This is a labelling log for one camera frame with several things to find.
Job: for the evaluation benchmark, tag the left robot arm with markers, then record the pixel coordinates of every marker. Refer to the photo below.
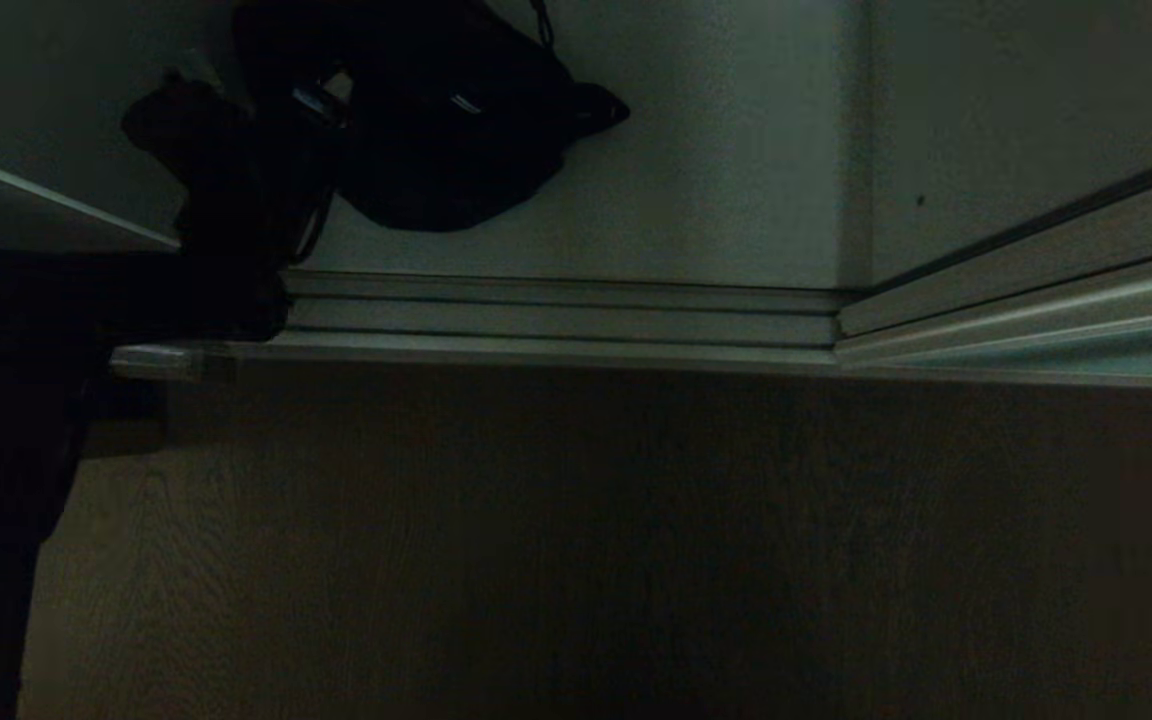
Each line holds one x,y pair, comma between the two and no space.
6,380

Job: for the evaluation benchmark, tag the metal sliding door track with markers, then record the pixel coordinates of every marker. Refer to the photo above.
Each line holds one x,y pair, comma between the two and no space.
556,320

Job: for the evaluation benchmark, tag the brown wooden wardrobe door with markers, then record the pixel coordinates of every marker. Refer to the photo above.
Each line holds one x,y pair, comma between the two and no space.
616,550

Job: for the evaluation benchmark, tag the black fabric bag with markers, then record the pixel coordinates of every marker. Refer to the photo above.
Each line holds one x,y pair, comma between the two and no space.
456,130

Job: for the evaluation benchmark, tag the grey shelf board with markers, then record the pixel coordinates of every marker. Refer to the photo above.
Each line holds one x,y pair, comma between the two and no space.
6,215

